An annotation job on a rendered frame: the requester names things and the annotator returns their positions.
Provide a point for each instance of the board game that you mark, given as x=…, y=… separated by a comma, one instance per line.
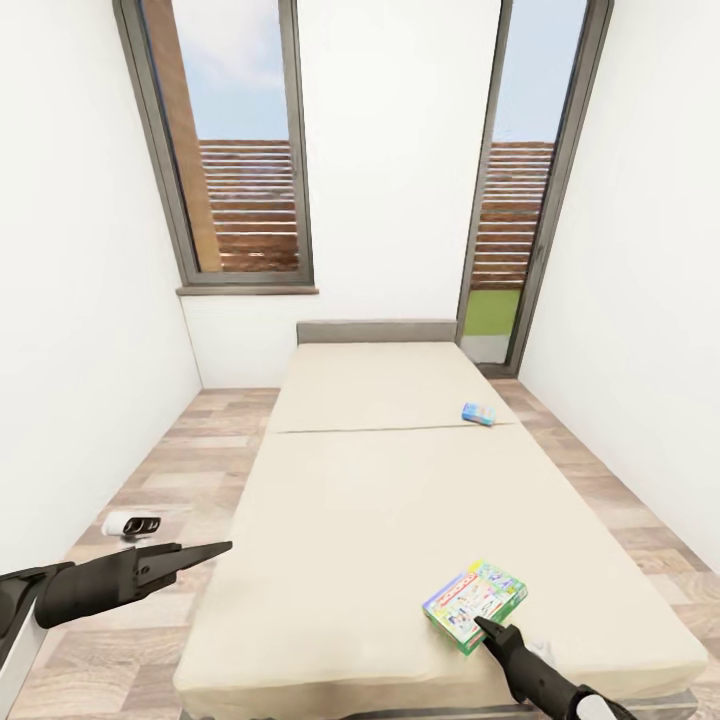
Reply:
x=478, y=413
x=481, y=590

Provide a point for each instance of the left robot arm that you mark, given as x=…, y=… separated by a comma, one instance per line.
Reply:
x=36, y=599

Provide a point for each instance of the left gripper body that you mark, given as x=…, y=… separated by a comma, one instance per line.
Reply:
x=106, y=582

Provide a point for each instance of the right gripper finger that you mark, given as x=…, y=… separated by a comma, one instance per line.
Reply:
x=491, y=645
x=492, y=630

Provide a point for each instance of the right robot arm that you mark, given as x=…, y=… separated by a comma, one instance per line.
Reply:
x=531, y=674

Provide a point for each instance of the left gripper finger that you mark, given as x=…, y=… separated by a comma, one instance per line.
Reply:
x=214, y=548
x=147, y=571

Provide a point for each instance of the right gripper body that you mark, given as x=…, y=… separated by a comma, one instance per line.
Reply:
x=525, y=672

